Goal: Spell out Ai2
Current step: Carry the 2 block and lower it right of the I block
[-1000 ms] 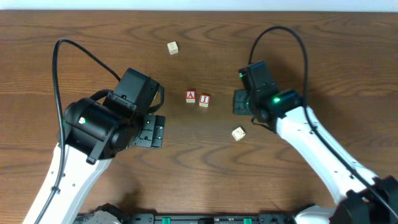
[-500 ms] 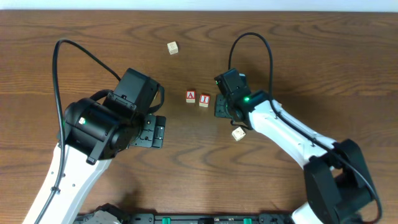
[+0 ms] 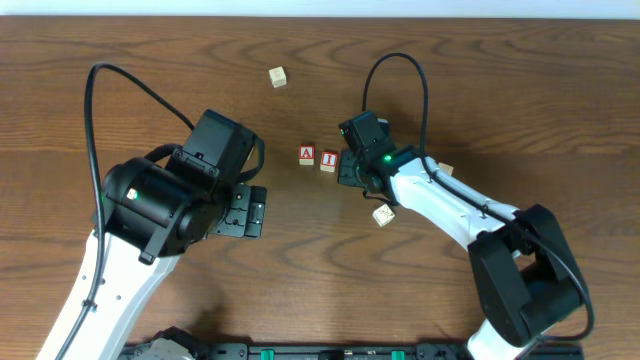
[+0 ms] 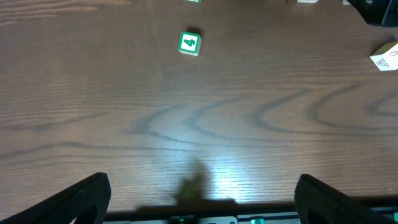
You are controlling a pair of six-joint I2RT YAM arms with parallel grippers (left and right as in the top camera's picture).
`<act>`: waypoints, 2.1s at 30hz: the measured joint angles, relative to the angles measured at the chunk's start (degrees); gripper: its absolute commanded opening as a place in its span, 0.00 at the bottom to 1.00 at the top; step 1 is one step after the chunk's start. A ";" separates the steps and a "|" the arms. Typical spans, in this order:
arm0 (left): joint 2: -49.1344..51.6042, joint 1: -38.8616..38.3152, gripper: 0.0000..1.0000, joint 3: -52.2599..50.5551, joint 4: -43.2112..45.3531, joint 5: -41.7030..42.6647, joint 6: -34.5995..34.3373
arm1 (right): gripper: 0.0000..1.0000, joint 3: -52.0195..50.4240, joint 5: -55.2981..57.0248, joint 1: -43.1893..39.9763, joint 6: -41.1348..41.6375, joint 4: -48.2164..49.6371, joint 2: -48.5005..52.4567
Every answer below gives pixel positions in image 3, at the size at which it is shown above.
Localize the plain engraved wooden block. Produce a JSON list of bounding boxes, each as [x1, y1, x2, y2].
[[438, 162, 454, 176]]

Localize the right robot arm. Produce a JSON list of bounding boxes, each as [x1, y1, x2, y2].
[[340, 144, 595, 359]]

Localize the black right camera cable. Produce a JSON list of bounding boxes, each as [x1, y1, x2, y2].
[[361, 52, 596, 351]]

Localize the tilted wooden block red dot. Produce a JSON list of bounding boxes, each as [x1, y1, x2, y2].
[[372, 204, 395, 227]]

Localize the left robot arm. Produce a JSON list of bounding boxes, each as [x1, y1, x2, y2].
[[38, 138, 266, 359]]

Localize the plain wooden block far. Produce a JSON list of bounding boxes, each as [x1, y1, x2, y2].
[[268, 67, 287, 88]]

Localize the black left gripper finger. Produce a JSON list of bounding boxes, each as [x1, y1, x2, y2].
[[244, 215, 263, 238], [249, 186, 266, 216]]

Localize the black camera cable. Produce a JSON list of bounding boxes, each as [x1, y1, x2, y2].
[[52, 60, 196, 360], [361, 52, 596, 351]]

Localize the red letter A wooden block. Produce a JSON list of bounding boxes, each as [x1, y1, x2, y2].
[[298, 145, 316, 166]]

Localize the black left camera cable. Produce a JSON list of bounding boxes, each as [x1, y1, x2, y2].
[[52, 60, 196, 360]]

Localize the red letter I wooden block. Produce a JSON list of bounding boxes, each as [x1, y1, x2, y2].
[[320, 151, 338, 173]]

